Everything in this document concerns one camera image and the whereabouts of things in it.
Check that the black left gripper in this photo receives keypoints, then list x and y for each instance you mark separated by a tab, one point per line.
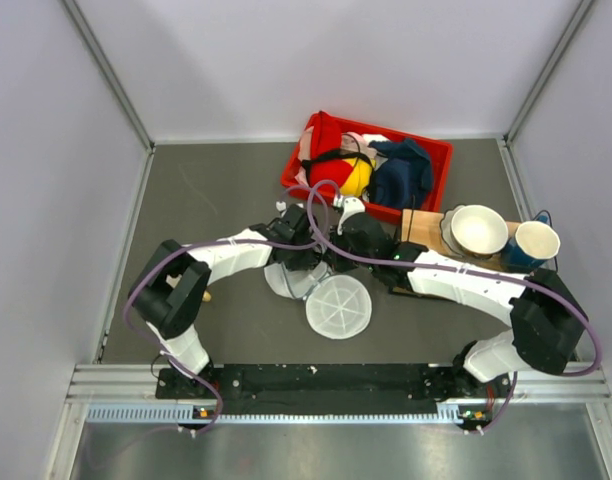
306	261

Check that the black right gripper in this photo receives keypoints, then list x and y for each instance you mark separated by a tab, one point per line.
339	263

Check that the white mesh laundry bag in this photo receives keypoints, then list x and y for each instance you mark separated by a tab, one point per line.
337	306

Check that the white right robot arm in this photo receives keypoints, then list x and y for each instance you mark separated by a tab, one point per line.
543	319

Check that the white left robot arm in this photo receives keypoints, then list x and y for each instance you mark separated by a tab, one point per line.
164	302

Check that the navy blue garment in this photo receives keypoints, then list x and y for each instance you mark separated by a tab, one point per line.
404	179

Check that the beige garment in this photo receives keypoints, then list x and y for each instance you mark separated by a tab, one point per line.
304	145

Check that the pink garment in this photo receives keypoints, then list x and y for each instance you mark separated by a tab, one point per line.
332	168

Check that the white garment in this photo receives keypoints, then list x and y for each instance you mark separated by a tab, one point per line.
374	139

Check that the cream bowl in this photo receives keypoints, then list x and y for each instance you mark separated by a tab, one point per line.
473	230

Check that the blue cup cream inside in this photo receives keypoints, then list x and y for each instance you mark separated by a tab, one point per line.
534	243

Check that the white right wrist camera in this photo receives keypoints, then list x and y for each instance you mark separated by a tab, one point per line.
346	206

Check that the black wire wooden shelf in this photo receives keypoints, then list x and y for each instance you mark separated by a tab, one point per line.
433	230

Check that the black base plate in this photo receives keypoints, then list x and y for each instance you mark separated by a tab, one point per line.
337	389

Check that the grey slotted cable duct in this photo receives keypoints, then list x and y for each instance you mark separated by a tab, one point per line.
194	415

